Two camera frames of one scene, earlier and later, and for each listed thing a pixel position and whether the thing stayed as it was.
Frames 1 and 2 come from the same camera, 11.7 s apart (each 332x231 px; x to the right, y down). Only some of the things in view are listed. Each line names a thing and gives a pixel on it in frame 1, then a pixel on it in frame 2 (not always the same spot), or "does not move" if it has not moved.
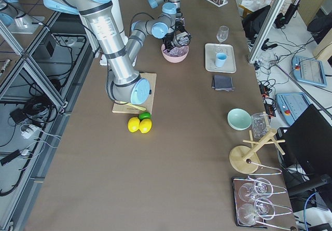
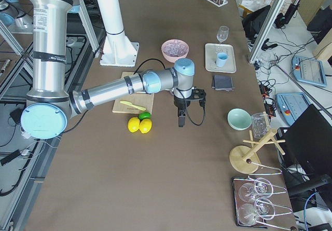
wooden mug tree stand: x=243 y=159 does not move
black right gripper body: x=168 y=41 to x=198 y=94
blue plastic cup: x=220 y=58 does not move
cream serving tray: x=220 y=57 does not move
